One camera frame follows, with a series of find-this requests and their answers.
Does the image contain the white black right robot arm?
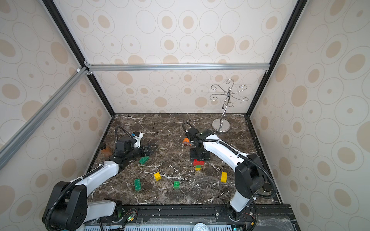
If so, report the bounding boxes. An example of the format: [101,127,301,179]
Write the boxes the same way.
[185,127,277,215]

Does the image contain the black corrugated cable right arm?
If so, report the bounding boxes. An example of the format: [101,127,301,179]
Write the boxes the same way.
[182,122,278,200]

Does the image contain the aluminium left diagonal rail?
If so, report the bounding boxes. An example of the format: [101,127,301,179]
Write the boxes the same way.
[1,67,87,168]

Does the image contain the yellow long lego brick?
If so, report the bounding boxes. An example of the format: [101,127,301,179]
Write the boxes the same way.
[220,172,227,183]

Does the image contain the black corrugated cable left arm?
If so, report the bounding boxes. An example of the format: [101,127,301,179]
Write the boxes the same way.
[44,126,134,229]

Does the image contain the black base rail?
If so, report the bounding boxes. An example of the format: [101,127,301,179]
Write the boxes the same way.
[80,204,300,231]

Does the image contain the red long lego brick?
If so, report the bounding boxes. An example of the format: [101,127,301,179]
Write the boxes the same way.
[193,159,205,166]

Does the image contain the black vertical frame post left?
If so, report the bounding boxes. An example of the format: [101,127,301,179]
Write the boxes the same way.
[42,0,116,117]

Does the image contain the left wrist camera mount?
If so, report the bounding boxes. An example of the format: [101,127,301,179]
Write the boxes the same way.
[132,132,143,148]

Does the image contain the brown cup at left wall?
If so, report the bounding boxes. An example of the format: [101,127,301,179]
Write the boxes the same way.
[99,143,113,158]

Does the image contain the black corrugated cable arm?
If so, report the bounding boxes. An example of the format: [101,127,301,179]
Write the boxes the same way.
[44,126,134,229]
[182,122,278,200]

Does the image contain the green long lego brick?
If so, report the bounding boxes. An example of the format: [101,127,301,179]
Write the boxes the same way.
[139,156,150,165]
[134,179,142,191]

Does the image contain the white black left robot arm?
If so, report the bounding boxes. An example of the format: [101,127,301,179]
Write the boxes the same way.
[42,135,158,231]

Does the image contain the aluminium horizontal back rail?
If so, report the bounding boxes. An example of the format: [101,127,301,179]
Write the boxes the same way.
[87,63,270,71]

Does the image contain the black round knob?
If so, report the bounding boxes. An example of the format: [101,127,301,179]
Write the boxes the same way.
[262,183,273,192]

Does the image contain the black vertical frame post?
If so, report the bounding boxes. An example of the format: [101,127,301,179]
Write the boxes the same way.
[42,0,116,117]
[246,0,308,117]

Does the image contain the yellow rounded lego brick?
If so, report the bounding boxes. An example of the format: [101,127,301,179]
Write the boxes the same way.
[154,172,161,181]

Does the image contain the chrome jewelry stand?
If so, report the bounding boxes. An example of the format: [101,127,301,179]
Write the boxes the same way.
[210,79,249,133]

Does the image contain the black vertical frame post right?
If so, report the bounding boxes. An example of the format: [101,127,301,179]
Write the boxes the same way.
[246,0,308,117]

